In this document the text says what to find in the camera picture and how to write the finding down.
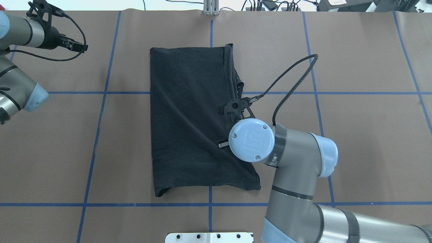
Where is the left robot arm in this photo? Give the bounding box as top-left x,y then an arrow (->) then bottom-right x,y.
0,0 -> 88,125

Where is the brown paper table mat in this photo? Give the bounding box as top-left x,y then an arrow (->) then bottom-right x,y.
1,9 -> 431,243

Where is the left braided black cable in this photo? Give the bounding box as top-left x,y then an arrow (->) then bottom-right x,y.
7,13 -> 88,62

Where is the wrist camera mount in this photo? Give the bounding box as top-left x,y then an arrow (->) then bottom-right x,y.
26,0 -> 66,24
218,97 -> 255,122

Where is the aluminium frame post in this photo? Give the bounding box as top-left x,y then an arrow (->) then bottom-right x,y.
203,0 -> 220,16

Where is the black t-shirt with logo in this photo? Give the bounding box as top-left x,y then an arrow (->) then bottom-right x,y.
150,44 -> 261,197

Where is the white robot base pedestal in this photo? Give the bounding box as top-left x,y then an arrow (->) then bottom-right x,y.
165,232 -> 254,243

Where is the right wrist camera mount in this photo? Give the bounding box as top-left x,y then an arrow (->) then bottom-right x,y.
218,97 -> 255,122

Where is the braided black cable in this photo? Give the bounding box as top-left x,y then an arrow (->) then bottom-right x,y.
7,13 -> 88,62
248,54 -> 319,127

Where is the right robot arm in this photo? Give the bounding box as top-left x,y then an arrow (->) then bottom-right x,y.
225,118 -> 431,243

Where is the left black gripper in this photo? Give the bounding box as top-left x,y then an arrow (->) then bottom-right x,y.
42,24 -> 88,53

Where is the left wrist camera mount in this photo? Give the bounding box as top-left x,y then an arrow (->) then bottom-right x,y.
26,0 -> 66,24

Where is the right braided black cable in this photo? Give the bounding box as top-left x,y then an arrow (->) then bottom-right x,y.
248,54 -> 319,127

